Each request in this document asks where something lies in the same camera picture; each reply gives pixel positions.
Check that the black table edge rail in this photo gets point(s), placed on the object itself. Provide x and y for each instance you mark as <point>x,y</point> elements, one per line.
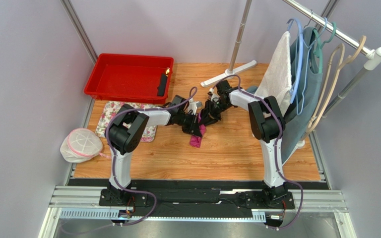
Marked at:
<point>182,200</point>

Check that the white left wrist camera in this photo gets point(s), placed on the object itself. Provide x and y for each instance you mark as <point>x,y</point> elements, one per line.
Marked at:
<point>193,107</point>

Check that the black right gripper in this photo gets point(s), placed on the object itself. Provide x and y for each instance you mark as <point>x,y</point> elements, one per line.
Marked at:
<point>211,112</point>

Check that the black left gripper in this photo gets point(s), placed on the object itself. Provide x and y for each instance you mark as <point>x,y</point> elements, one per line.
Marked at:
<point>194,127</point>

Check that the magenta paper napkin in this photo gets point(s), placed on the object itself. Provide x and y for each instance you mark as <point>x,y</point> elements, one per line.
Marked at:
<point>196,141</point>

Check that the blue clothes hanger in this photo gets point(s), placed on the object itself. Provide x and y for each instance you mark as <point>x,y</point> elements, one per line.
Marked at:
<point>298,59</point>

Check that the teal garment on hanger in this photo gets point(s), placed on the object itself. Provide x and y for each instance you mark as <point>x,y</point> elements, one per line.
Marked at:
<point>295,128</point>

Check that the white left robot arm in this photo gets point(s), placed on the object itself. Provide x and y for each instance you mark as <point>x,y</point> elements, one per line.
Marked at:
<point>124,133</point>

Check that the floral cloth mat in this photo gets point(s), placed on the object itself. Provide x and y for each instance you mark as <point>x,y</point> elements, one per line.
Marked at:
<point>111,108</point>

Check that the metal clothes rack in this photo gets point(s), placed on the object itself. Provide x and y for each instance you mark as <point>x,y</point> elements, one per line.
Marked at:
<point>373,56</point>

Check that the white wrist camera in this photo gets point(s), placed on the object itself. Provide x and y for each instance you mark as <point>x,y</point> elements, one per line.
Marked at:
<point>193,107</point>
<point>213,97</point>

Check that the white mesh laundry bag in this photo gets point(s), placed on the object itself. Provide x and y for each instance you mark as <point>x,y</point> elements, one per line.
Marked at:
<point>81,145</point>

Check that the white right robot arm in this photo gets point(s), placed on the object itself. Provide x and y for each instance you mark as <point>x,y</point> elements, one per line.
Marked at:
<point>267,125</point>

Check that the white towel on hanger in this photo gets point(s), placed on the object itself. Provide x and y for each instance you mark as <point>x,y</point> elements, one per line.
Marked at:
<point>277,80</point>

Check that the red plastic tray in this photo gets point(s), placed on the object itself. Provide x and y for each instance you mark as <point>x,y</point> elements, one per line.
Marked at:
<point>128,78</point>

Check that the green clothes hanger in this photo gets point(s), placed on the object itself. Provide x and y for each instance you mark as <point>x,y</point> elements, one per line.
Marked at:
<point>319,45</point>

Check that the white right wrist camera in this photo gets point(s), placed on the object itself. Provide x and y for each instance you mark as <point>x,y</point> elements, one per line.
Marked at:
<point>213,97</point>

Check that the black object in tray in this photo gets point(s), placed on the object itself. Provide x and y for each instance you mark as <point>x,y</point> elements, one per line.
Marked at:
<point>163,83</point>

